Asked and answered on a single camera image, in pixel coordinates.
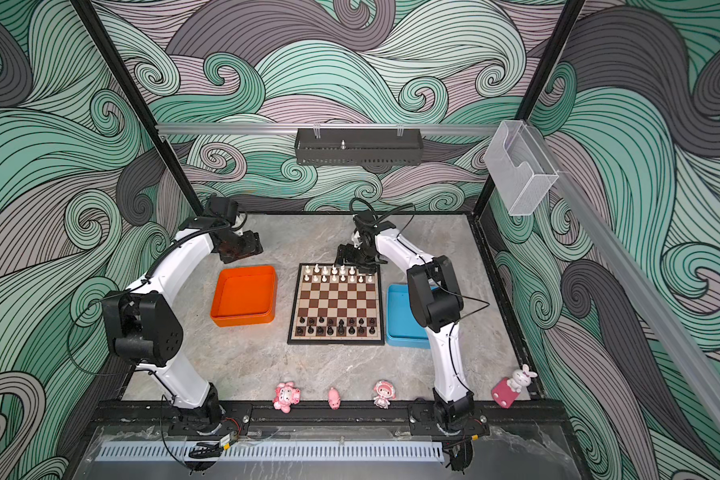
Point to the orange tray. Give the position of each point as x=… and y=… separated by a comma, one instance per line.
x=245, y=296

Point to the blue tray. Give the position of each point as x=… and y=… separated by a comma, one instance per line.
x=402, y=329

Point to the aluminium rail right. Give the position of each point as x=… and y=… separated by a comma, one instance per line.
x=692, y=363

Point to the chess board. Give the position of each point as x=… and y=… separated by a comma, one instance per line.
x=337, y=300

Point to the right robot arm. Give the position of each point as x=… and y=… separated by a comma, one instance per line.
x=435, y=301

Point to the clear plastic wall holder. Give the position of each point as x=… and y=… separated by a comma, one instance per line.
x=521, y=166

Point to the white slotted cable duct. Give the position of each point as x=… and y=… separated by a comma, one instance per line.
x=388, y=451

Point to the black wall tray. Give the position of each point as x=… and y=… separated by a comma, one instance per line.
x=353, y=147

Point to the white rabbit pink figure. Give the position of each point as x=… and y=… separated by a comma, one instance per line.
x=508, y=389

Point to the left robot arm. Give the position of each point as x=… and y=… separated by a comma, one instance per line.
x=141, y=326

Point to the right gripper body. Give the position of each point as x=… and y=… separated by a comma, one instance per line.
x=360, y=258

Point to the white pieces on board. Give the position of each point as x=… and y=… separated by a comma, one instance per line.
x=324, y=273

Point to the pink plush figure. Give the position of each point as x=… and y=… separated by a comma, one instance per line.
x=286, y=395

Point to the pink hooded doll figure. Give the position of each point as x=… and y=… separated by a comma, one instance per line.
x=384, y=393

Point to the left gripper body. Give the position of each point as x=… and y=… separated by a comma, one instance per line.
x=240, y=246

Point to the black pieces on board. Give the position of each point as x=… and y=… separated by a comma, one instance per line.
x=323, y=328

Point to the small pink pig figure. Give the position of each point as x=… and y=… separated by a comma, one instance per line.
x=334, y=399

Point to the aluminium rail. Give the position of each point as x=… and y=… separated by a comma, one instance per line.
x=250, y=128
x=692, y=363

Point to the aluminium rail back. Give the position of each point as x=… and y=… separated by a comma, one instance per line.
x=250, y=128

